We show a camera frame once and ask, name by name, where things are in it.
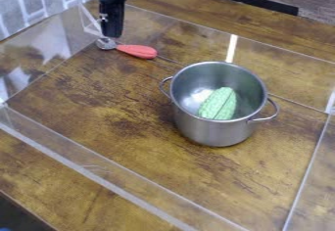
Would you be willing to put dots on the stainless steel pot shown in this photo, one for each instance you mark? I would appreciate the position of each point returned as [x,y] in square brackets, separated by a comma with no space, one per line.
[189,87]

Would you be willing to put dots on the clear acrylic barrier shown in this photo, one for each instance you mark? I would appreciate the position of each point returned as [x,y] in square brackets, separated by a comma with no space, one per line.
[90,154]

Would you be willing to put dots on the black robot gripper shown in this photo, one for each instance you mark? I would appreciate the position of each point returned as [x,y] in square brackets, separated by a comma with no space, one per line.
[110,18]

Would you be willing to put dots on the green bitter gourd toy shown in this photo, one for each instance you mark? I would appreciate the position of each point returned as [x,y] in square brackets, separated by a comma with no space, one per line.
[218,105]

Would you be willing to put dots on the black strip on table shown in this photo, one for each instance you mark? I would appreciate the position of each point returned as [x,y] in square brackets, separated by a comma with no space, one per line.
[272,6]

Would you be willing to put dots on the pink handled metal spoon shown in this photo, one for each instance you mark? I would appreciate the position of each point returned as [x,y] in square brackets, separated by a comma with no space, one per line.
[142,52]

